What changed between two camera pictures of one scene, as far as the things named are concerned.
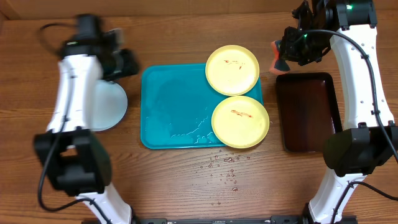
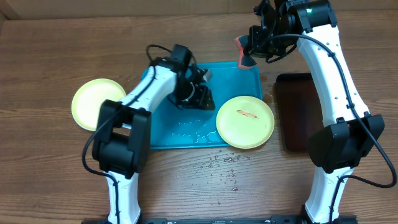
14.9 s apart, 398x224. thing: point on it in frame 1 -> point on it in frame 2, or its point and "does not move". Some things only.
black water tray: (308, 111) does not move
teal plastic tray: (177, 102) does not move
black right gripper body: (302, 49) -> (261, 46)
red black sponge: (278, 66) -> (245, 59)
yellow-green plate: (232, 70) -> (88, 98)
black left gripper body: (120, 66) -> (192, 96)
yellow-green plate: (240, 121) does not move
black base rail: (264, 219) does not move
